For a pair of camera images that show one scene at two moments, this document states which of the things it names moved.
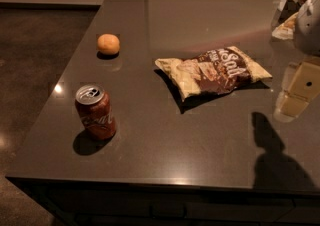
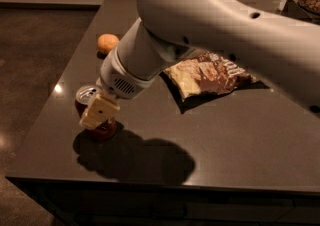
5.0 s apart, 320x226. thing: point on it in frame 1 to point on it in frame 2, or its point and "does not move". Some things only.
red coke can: x=95 y=112 does not move
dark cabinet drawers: x=74 y=202 does not move
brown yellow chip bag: x=215 y=72 does not move
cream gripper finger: x=303 y=87 to x=115 y=82
